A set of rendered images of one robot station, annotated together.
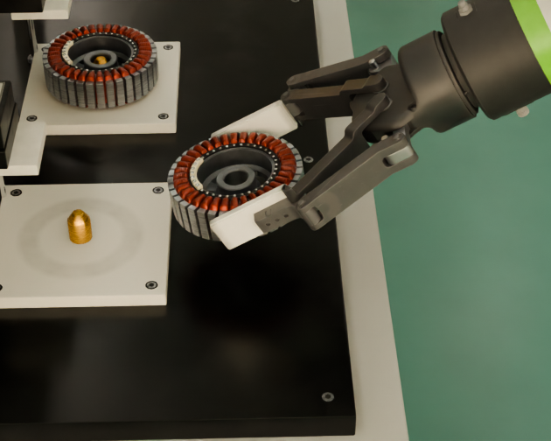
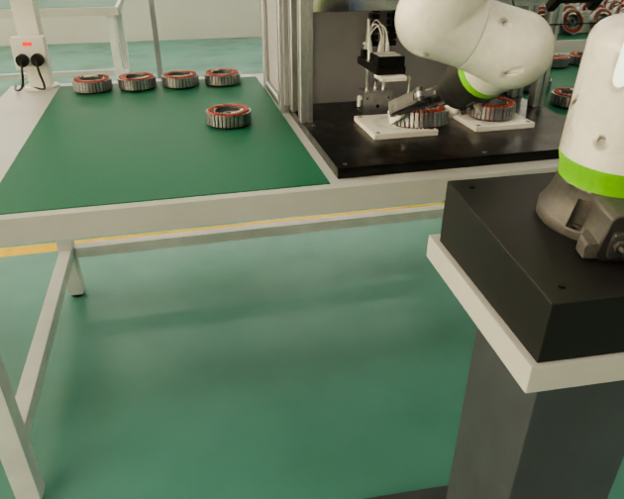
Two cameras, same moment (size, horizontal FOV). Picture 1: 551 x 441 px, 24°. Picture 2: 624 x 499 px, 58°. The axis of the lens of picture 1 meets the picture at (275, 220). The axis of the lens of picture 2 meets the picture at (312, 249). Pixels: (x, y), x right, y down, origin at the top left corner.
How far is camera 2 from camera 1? 116 cm
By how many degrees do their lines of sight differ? 63
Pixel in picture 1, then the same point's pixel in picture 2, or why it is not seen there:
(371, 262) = (438, 175)
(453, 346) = not seen: outside the picture
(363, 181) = (405, 101)
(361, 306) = (409, 175)
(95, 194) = not seen: hidden behind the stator
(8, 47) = not seen: hidden behind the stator
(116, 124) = (465, 120)
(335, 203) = (396, 106)
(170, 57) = (521, 122)
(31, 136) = (396, 75)
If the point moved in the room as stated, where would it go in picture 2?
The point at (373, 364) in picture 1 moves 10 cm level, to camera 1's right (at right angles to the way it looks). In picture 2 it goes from (377, 179) to (394, 200)
